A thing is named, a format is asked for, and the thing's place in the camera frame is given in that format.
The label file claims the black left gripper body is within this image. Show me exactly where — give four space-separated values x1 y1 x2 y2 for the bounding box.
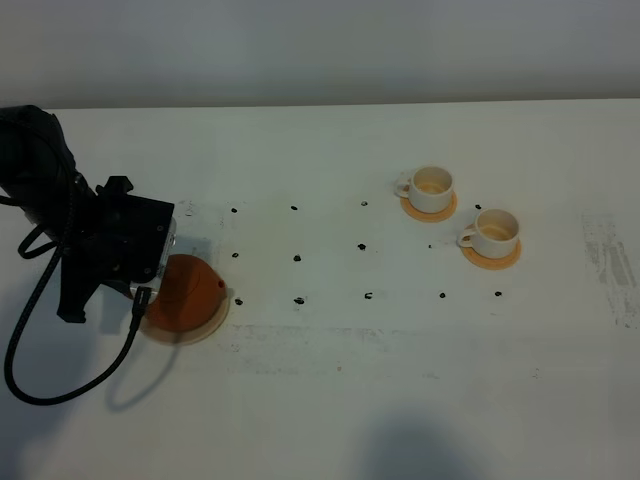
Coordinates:
57 176 175 323

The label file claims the brown clay teapot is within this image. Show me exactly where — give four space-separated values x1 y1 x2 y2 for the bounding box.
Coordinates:
144 254 228 332

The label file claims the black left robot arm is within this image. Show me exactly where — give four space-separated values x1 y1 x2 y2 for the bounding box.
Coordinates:
1 105 176 323

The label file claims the beige round teapot coaster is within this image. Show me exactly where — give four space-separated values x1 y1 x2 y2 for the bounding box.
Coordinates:
139 292 230 346

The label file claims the far orange cup coaster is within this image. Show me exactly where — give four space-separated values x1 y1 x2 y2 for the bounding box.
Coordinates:
400 193 458 223

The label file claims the orange cup coaster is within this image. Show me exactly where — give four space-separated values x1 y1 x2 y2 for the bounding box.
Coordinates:
400 193 458 223
460 240 522 271

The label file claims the far white teacup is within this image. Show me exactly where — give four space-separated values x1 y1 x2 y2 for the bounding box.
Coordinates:
394 166 454 214

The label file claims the white teacup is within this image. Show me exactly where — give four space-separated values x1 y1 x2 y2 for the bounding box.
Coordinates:
394 166 454 214
457 209 520 260

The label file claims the near orange cup coaster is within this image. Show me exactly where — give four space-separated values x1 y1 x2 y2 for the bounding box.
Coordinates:
460 240 522 271

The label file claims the near white teacup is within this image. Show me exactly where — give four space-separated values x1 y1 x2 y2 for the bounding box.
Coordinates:
457 209 520 260

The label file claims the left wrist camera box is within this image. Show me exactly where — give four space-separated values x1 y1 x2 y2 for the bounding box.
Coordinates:
130 218 177 303

